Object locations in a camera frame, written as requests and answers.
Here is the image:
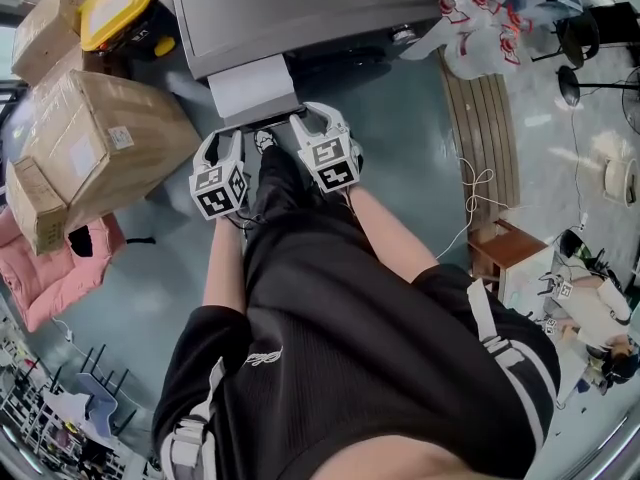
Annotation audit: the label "blue chair with black legs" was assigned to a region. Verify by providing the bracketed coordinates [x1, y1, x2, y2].
[74, 343, 139, 442]

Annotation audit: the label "white cabinet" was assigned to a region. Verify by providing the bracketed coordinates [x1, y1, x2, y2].
[499, 245, 559, 312]

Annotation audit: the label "person's right forearm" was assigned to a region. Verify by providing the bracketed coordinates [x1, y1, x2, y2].
[349, 187, 441, 287]

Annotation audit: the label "brown wooden stool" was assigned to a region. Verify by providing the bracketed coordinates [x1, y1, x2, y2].
[467, 217, 551, 279]

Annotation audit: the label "tape-wrapped cardboard box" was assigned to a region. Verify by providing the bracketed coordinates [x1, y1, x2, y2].
[29, 42, 134, 100]

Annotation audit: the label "black standing fan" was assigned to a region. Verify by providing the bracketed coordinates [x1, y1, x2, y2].
[557, 65, 640, 134]

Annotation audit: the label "white cable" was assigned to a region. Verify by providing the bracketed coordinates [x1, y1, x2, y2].
[434, 156, 521, 262]

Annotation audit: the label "black round-seat chair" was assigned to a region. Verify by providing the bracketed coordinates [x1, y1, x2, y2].
[532, 15, 601, 72]

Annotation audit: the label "person's left shoe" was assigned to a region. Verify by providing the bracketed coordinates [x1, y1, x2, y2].
[253, 127, 279, 157]

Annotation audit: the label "medium brown cardboard box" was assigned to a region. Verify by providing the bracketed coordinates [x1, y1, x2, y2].
[10, 0, 109, 88]

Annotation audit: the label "black trousers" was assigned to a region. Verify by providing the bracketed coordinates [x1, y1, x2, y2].
[244, 145, 361, 229]

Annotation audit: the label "pink quilted cushion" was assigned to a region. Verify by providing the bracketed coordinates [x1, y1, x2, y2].
[0, 207, 126, 333]

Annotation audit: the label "white round spool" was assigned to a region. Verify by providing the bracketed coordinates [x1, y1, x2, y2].
[602, 156, 639, 207]

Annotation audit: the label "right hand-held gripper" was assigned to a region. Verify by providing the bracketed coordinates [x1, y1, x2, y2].
[289, 100, 364, 194]

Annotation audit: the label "white pull-out drawer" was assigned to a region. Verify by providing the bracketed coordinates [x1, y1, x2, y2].
[206, 53, 304, 132]

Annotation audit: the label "black bin with yellow lid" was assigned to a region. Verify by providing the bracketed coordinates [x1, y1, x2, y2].
[78, 0, 177, 62]

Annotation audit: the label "large brown cardboard box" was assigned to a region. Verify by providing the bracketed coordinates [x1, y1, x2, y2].
[19, 69, 202, 229]

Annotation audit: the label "small black pouch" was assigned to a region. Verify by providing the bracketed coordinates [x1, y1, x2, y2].
[68, 225, 96, 258]

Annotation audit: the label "pile of clear plastic bottles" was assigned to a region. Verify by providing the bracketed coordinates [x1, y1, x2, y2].
[399, 0, 561, 82]

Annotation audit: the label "black office chair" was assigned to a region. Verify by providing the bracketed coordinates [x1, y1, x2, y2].
[557, 227, 609, 274]

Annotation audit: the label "grey white harness strap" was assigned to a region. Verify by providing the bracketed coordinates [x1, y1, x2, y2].
[467, 277, 526, 369]
[159, 357, 226, 480]

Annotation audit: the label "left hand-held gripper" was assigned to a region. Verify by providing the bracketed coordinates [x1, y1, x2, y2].
[188, 130, 249, 221]

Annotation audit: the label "person's face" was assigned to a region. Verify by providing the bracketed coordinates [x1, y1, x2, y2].
[309, 435, 521, 480]

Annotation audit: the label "narrow brown cardboard box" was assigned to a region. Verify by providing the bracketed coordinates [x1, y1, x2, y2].
[4, 155, 69, 257]

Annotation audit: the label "slatted wooden bench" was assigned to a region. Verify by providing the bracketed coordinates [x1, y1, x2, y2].
[439, 50, 521, 239]

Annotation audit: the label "person's left forearm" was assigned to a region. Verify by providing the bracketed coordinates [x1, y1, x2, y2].
[202, 217, 249, 317]

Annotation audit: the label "black cabinet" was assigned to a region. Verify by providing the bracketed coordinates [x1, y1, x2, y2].
[589, 1, 640, 47]

